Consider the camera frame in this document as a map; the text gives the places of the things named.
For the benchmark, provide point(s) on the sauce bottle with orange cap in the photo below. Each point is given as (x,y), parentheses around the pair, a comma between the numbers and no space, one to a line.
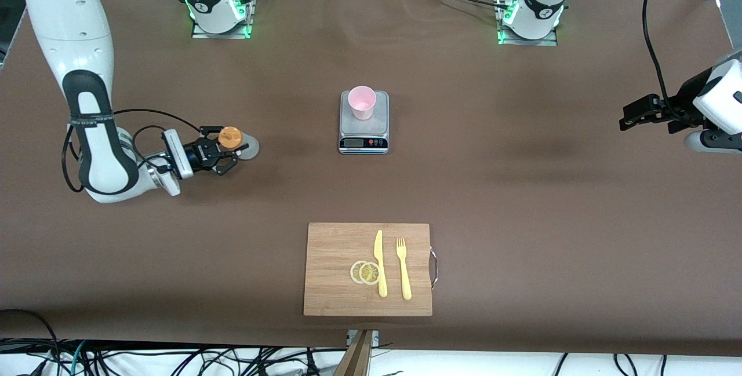
(230,137)

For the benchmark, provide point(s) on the small metal table bracket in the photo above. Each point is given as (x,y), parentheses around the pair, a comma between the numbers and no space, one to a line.
(374,336)

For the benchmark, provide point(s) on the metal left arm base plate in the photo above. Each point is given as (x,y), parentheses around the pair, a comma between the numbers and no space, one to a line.
(553,41)

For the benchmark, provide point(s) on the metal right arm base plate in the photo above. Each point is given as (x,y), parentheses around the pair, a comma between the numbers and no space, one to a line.
(246,29)

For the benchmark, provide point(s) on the brown table cover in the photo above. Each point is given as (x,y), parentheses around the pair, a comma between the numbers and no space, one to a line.
(174,248)

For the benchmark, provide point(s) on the silver digital kitchen scale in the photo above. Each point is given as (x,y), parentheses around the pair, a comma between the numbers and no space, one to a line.
(365,143)

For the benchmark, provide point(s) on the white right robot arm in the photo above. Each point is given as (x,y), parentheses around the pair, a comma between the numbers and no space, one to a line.
(69,17)

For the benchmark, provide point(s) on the yellow plastic fork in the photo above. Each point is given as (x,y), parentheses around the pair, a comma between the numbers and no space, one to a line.
(405,277)

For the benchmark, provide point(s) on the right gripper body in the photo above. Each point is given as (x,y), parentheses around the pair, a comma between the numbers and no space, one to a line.
(201,153)

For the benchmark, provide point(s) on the wooden cutting board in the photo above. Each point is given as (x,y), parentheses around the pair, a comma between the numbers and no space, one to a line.
(333,248)

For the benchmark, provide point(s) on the wooden post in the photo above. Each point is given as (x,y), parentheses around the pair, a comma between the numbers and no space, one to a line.
(356,358)

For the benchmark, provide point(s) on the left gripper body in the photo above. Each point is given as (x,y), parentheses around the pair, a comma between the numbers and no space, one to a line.
(682,104)

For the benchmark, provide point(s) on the yellow plastic knife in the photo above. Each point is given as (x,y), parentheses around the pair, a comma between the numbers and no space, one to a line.
(381,272)

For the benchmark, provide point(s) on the lemon slice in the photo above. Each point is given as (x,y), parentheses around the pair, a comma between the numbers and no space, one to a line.
(353,272)
(370,273)

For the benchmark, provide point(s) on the pink plastic cup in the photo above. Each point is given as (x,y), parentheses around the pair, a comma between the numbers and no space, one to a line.
(362,101)

